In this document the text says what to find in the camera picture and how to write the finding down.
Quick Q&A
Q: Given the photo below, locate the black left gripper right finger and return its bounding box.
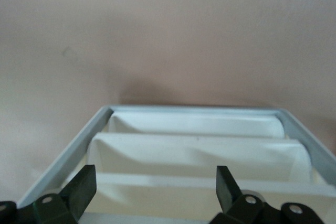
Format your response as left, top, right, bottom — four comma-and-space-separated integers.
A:
211, 165, 265, 224

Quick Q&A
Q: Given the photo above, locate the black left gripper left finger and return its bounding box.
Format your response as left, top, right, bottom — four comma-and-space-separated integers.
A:
33, 164, 98, 224

